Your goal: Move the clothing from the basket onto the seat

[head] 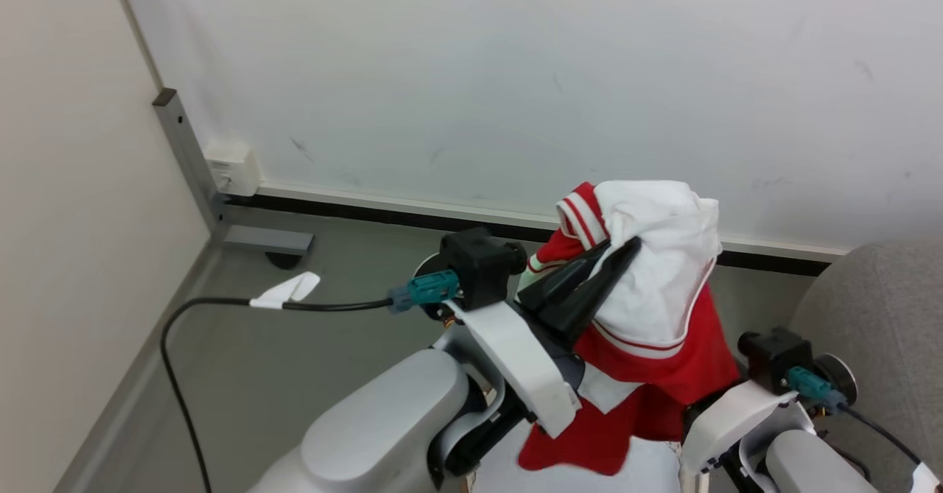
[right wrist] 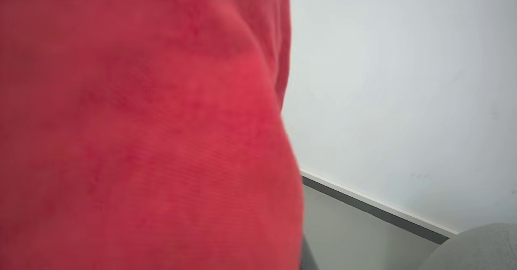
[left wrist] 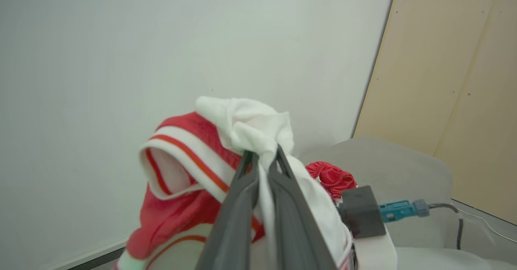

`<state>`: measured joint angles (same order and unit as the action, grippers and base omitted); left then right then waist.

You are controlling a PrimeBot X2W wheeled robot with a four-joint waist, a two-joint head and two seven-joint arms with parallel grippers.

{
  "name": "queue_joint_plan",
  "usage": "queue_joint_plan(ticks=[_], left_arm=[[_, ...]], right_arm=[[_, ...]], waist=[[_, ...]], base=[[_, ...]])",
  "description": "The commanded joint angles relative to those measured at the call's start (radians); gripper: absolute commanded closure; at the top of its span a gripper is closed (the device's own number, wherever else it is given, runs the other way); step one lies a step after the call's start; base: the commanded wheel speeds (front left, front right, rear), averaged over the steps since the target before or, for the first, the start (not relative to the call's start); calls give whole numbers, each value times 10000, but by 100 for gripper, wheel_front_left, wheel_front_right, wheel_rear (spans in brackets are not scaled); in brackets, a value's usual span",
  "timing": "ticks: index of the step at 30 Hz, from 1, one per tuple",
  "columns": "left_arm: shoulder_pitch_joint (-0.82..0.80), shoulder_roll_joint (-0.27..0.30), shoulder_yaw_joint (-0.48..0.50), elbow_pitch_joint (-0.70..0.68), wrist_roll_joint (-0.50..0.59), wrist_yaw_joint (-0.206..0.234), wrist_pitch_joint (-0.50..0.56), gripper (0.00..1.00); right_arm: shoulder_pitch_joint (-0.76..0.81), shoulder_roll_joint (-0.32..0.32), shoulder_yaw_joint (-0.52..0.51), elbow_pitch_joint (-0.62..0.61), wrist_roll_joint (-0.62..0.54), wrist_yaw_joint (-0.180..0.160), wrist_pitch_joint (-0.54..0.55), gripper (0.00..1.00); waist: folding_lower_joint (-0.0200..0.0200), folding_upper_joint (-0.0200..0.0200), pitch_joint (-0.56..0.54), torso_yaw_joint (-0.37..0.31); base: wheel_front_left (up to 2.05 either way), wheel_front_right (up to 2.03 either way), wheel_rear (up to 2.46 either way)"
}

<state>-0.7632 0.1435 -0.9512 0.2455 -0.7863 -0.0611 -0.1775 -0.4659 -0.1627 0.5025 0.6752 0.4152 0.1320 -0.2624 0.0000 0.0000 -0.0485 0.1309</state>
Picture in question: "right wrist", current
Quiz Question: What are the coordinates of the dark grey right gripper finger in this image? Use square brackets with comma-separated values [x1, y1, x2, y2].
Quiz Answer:
[301, 238, 319, 270]

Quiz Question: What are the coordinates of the white and black baseboard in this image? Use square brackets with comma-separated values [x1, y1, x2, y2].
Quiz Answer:
[300, 168, 459, 245]

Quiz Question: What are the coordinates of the grey fabric sofa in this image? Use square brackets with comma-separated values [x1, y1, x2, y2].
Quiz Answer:
[418, 223, 517, 270]

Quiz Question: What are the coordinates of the red and white jacket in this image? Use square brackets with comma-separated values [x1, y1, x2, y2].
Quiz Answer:
[0, 0, 306, 270]

